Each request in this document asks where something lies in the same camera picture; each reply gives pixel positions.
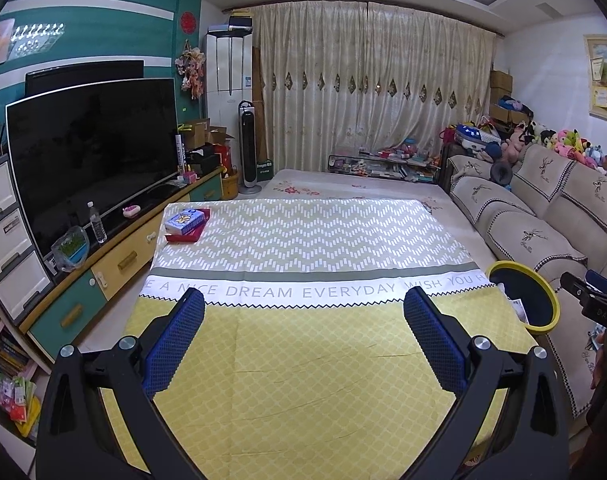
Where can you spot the row of plush toys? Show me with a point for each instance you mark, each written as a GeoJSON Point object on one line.
{"type": "Point", "coordinates": [568, 142]}

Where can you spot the stack of cardboard boxes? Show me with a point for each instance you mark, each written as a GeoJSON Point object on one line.
{"type": "Point", "coordinates": [501, 85]}

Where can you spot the blue star print box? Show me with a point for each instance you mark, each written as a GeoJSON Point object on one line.
{"type": "Point", "coordinates": [183, 221]}

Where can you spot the white plastic drawer unit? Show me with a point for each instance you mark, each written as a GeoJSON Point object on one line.
{"type": "Point", "coordinates": [5, 240]}

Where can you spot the framed landscape wall picture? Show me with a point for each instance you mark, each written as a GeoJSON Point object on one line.
{"type": "Point", "coordinates": [606, 75]}

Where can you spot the yellow and white printed tablecloth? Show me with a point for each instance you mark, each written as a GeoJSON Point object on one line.
{"type": "Point", "coordinates": [308, 360]}

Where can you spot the hanging flower decoration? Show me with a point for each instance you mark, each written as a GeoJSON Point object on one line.
{"type": "Point", "coordinates": [192, 70]}

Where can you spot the red round wall decal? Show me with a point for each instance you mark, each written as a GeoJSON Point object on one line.
{"type": "Point", "coordinates": [188, 21]}

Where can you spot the clear water bottle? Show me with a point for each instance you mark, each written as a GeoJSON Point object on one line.
{"type": "Point", "coordinates": [97, 225]}

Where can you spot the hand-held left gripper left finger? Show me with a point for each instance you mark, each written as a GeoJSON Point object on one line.
{"type": "Point", "coordinates": [176, 340]}

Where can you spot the black tower fan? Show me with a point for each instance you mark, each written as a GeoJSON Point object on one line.
{"type": "Point", "coordinates": [248, 145]}

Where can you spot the shiny wall plaque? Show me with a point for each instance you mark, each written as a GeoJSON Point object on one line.
{"type": "Point", "coordinates": [35, 40]}

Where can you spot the pink small toy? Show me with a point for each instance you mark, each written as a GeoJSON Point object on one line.
{"type": "Point", "coordinates": [132, 211]}

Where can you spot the blue star print bag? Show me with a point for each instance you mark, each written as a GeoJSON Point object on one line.
{"type": "Point", "coordinates": [476, 135]}

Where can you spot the row of children's books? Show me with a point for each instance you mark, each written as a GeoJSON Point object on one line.
{"type": "Point", "coordinates": [8, 385]}

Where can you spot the large curved television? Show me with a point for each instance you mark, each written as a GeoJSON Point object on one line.
{"type": "Point", "coordinates": [93, 160]}

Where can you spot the green and yellow TV cabinet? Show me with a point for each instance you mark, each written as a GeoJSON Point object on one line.
{"type": "Point", "coordinates": [123, 265]}

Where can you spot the red tray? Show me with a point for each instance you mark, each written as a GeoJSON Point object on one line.
{"type": "Point", "coordinates": [203, 225]}

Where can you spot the green box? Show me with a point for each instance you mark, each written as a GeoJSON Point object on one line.
{"type": "Point", "coordinates": [264, 171]}

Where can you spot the dark neck pillow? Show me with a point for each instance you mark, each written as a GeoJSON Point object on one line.
{"type": "Point", "coordinates": [501, 172]}

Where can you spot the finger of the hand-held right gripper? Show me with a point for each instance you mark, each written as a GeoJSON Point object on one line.
{"type": "Point", "coordinates": [606, 280]}
{"type": "Point", "coordinates": [593, 300]}

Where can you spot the beige sofa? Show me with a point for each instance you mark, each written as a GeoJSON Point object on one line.
{"type": "Point", "coordinates": [533, 230]}

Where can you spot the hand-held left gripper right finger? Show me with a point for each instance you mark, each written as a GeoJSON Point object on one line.
{"type": "Point", "coordinates": [433, 340]}

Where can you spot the yellow basket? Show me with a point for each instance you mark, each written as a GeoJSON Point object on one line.
{"type": "Point", "coordinates": [231, 185]}

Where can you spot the white standing air conditioner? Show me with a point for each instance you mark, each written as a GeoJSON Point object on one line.
{"type": "Point", "coordinates": [228, 80]}

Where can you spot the small pink box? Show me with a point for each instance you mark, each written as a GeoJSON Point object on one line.
{"type": "Point", "coordinates": [188, 176]}

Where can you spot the white tube with black print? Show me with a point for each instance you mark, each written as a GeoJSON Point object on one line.
{"type": "Point", "coordinates": [181, 152]}

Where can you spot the open cardboard boxes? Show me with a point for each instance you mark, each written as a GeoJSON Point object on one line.
{"type": "Point", "coordinates": [206, 132]}

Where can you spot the cream embroidered curtain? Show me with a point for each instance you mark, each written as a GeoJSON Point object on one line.
{"type": "Point", "coordinates": [373, 75]}

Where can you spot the glass coffee table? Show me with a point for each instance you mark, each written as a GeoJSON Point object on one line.
{"type": "Point", "coordinates": [383, 165]}

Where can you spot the brown rolled mat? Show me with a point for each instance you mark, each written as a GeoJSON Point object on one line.
{"type": "Point", "coordinates": [259, 105]}

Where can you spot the yellow rimmed black trash bin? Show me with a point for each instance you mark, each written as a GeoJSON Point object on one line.
{"type": "Point", "coordinates": [526, 295]}

